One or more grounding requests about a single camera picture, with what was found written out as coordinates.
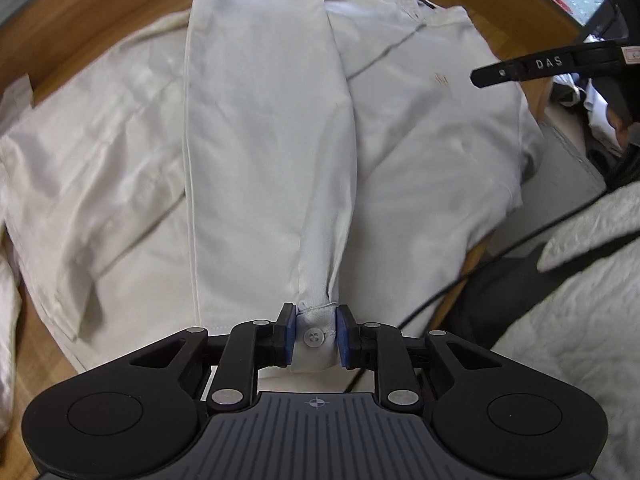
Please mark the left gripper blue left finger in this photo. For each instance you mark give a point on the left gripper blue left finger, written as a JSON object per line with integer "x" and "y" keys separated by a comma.
{"x": 250, "y": 347}

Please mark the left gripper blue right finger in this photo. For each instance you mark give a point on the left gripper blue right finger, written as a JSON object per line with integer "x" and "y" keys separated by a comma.
{"x": 381, "y": 349}

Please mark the cream satin shirt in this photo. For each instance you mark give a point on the cream satin shirt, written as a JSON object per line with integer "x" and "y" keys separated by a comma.
{"x": 244, "y": 154}

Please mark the person right hand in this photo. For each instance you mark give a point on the person right hand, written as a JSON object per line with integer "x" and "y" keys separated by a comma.
{"x": 620, "y": 127}

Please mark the white textured garment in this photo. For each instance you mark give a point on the white textured garment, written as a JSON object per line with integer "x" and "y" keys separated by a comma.
{"x": 586, "y": 332}

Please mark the beige garment pile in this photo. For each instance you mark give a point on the beige garment pile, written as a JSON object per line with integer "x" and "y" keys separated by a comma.
{"x": 10, "y": 308}

